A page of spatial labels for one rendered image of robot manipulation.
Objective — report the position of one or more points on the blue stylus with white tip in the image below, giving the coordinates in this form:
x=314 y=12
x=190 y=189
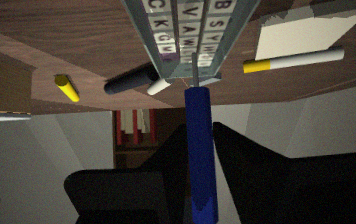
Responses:
x=201 y=151

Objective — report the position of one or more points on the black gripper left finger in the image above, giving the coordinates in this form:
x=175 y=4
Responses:
x=158 y=183

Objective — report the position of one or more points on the keyboard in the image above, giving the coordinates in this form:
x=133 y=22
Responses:
x=171 y=30

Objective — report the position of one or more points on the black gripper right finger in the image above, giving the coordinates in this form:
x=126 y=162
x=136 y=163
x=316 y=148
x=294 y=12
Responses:
x=263 y=183

